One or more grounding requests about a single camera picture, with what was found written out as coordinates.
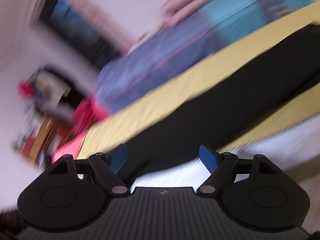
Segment black pants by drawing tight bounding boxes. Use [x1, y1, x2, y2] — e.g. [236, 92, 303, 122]
[118, 24, 319, 185]

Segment pink blanket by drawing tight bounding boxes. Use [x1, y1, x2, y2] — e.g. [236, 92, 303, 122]
[52, 131, 88, 164]

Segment magenta ruffled fabric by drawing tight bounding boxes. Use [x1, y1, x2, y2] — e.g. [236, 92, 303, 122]
[71, 97, 110, 137]

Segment wooden shelf rack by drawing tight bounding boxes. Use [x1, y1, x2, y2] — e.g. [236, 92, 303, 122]
[11, 115, 71, 168]

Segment yellow white patterned bedspread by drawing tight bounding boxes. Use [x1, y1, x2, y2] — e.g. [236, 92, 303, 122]
[78, 2, 319, 185]

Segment hanging dark clothes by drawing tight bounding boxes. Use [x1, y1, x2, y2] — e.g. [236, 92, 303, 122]
[18, 64, 91, 125]

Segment blue plaid bed sheet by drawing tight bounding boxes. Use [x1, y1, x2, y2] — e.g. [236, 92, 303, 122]
[94, 0, 316, 113]

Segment dark window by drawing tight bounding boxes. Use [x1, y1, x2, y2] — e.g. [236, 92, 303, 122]
[39, 0, 121, 70]

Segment pink patterned curtain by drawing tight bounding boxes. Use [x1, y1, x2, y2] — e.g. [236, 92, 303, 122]
[66, 0, 135, 54]

